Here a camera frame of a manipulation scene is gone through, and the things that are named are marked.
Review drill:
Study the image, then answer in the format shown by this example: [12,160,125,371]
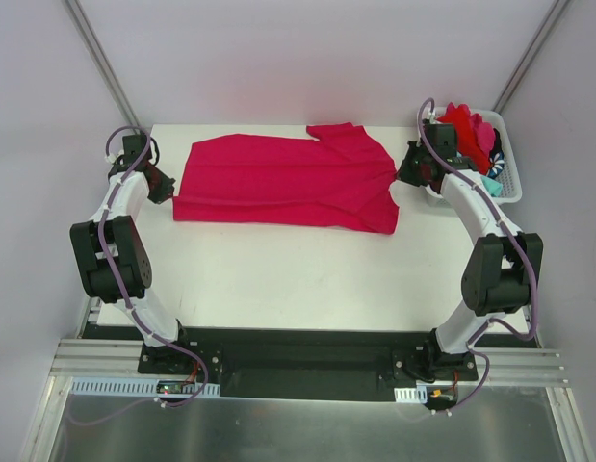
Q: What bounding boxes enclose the magenta pink t shirt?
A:
[173,123,400,235]

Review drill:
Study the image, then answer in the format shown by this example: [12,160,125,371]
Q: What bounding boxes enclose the white plastic laundry basket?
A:
[422,107,522,208]

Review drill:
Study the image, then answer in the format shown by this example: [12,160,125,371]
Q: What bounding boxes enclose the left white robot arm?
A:
[69,126,194,374]

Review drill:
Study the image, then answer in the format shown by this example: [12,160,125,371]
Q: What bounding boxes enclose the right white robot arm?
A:
[397,120,543,383]

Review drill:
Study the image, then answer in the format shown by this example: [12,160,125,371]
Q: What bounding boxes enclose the red t shirt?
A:
[437,103,490,174]

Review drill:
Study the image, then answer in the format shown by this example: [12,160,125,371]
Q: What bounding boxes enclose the black white patterned garment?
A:
[487,150,505,179]

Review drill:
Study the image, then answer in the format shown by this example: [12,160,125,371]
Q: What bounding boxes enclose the teal t shirt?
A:
[481,176,503,197]

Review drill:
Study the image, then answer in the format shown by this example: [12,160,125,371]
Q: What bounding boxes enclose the left aluminium frame post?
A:
[62,0,141,125]

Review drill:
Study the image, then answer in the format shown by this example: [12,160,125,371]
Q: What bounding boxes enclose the aluminium frame post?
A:
[62,0,141,125]
[492,0,575,113]

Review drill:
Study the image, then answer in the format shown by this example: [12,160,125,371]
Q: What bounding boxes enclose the left white cable duct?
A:
[70,377,220,399]

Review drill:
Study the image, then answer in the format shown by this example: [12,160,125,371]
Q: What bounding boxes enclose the white cable duct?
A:
[393,384,457,404]
[70,377,220,399]

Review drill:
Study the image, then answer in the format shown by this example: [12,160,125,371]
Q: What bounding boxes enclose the right aluminium frame post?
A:
[492,0,575,113]

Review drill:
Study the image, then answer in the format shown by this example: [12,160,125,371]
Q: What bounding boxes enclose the aluminium front rail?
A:
[50,339,572,388]

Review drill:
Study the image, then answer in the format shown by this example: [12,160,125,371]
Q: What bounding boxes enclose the right white cable duct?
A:
[393,384,457,404]

